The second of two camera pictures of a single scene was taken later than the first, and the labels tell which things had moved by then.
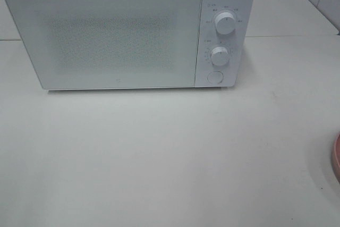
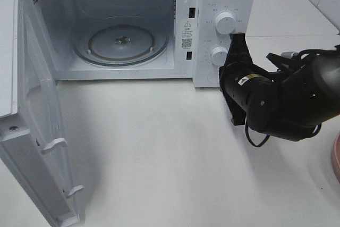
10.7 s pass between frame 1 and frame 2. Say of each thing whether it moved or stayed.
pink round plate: stayed
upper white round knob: stayed
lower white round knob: stayed
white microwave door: moved
